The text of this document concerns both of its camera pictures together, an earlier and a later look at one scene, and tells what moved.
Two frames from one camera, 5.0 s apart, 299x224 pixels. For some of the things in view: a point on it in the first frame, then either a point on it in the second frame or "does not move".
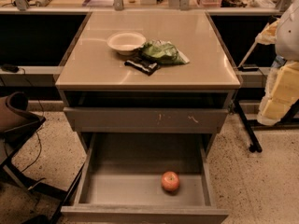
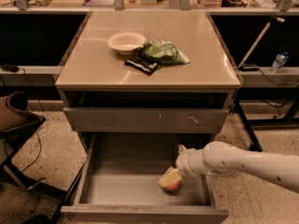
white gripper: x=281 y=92 to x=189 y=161
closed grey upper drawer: x=145 y=120 does not move
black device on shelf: x=10 y=67 does not move
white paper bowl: x=126 y=42 does not move
